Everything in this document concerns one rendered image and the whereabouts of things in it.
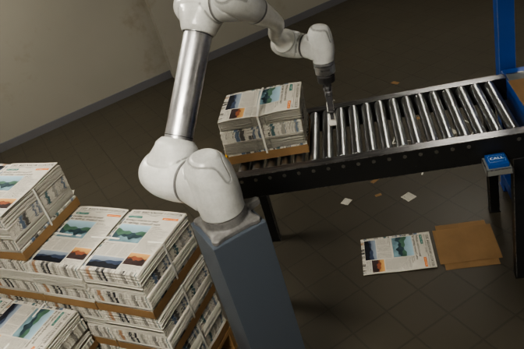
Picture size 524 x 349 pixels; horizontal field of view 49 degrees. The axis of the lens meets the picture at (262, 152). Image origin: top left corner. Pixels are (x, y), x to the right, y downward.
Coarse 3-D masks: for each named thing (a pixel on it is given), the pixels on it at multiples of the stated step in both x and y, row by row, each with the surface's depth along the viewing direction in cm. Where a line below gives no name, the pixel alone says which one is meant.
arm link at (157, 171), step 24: (192, 0) 196; (192, 24) 196; (216, 24) 199; (192, 48) 196; (192, 72) 196; (192, 96) 196; (168, 120) 197; (192, 120) 197; (168, 144) 193; (192, 144) 196; (144, 168) 197; (168, 168) 191; (168, 192) 191
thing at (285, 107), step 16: (272, 96) 264; (288, 96) 260; (272, 112) 250; (288, 112) 249; (304, 112) 269; (272, 128) 254; (288, 128) 253; (304, 128) 261; (272, 144) 258; (288, 144) 257; (304, 144) 257
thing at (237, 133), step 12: (228, 96) 277; (240, 96) 273; (252, 96) 270; (228, 108) 264; (240, 108) 261; (252, 108) 259; (228, 120) 254; (240, 120) 253; (228, 132) 257; (240, 132) 256; (252, 132) 256; (228, 144) 260; (240, 144) 259; (252, 144) 259; (228, 156) 264
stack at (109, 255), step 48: (48, 240) 245; (96, 240) 237; (144, 240) 228; (192, 240) 242; (48, 288) 241; (96, 288) 227; (144, 288) 215; (192, 288) 243; (96, 336) 249; (144, 336) 233; (192, 336) 244
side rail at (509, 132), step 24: (432, 144) 241; (456, 144) 237; (480, 144) 236; (504, 144) 235; (264, 168) 257; (288, 168) 252; (312, 168) 250; (336, 168) 249; (360, 168) 248; (384, 168) 247; (408, 168) 246; (432, 168) 244; (264, 192) 259
